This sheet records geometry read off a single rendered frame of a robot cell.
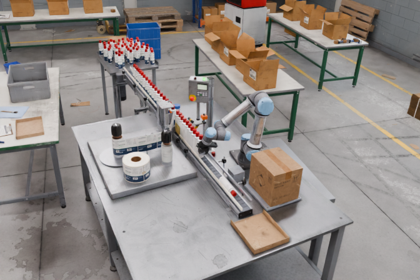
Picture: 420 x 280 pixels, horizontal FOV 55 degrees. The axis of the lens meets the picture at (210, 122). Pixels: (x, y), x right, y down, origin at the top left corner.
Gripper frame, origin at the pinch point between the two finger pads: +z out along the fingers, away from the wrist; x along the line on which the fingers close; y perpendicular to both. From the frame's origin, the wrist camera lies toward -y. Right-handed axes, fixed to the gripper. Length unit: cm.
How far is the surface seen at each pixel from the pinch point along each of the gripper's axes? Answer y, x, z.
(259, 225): -3, 75, -32
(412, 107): -394, -46, 120
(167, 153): 29.3, -5.0, -4.8
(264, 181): -19, 48, -35
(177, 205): 38, 39, -11
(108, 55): 14, -215, 118
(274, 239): -5, 88, -39
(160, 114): 15, -54, 16
